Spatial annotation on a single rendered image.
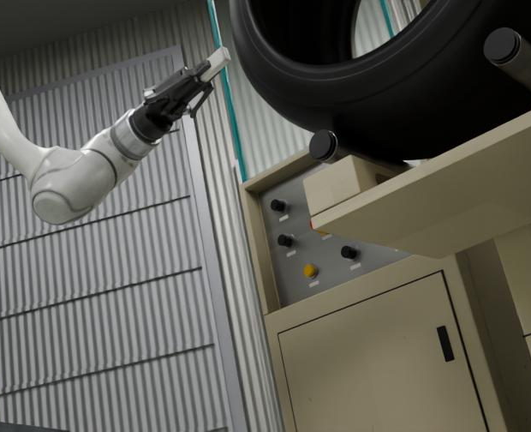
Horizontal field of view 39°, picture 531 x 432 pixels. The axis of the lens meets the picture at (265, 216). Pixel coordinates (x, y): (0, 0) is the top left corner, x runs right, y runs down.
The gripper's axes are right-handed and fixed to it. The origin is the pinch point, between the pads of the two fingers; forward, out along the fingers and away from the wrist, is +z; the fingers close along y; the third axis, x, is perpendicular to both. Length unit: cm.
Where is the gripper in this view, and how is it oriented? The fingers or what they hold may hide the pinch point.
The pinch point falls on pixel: (213, 64)
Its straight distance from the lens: 142.1
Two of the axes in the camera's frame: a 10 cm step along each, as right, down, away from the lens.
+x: 2.8, 8.6, -4.3
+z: 7.0, -4.9, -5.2
